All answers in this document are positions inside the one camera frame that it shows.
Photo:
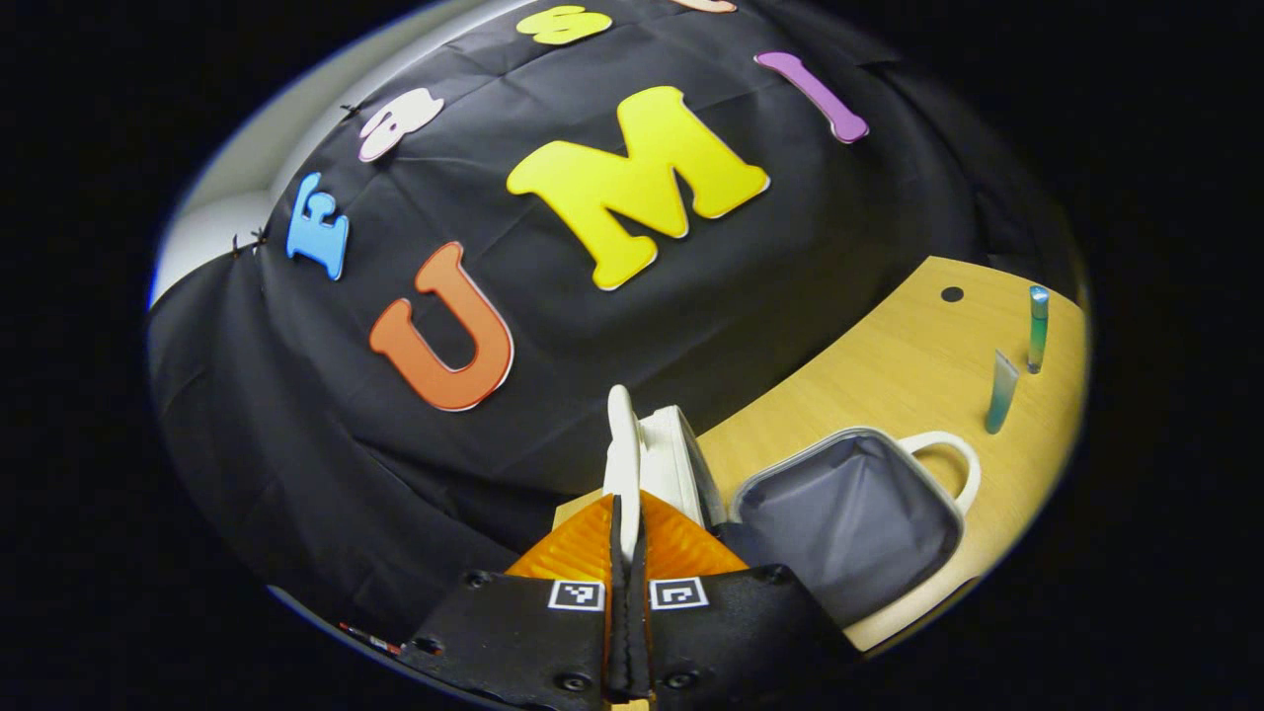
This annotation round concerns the small black cloth clip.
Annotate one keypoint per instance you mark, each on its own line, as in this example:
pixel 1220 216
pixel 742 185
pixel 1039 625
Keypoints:
pixel 351 109
pixel 242 240

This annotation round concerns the black backdrop cloth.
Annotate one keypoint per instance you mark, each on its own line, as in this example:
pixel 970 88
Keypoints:
pixel 553 375

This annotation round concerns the white suitcase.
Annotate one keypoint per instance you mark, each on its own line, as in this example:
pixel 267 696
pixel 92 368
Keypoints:
pixel 849 533

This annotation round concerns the blue capped bottle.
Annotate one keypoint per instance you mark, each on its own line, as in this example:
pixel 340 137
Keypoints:
pixel 1037 331

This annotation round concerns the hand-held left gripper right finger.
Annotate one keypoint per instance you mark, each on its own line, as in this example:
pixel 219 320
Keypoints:
pixel 731 632

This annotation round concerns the teal and white tube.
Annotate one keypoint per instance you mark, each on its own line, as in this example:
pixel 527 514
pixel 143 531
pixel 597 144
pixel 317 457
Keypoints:
pixel 1000 395

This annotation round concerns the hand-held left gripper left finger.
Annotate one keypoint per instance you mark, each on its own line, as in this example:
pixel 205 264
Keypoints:
pixel 513 632

